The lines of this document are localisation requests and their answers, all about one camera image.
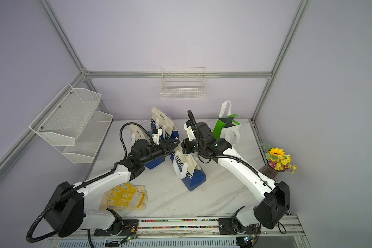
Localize aluminium frame rails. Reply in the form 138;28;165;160
0;0;312;218

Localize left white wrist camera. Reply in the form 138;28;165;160
151;128;162;145

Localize sunflower bouquet in vase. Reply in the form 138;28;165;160
259;143;298;180

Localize front aluminium rail beam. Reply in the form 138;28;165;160
44;215;311;248

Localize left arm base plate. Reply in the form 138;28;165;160
94;219;140;237

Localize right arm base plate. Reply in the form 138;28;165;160
218;218;260;235

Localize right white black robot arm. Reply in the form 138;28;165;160
181;110;290;234

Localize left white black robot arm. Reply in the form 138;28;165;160
26;129;180;243

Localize blue beige tote bag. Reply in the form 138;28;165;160
170;145;206;191
130;125;165;170
151;107;179;140

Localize white wire wall basket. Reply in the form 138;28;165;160
160;67;206;100

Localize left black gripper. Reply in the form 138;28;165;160
141;139;180;165

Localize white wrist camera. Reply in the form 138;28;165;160
151;128;162;145
184;120;196;141

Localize white two-tier mesh shelf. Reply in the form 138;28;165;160
30;84;113;164

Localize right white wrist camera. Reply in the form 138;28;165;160
184;120;196;141

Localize green white takeout bag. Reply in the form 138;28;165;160
212;100;241;146

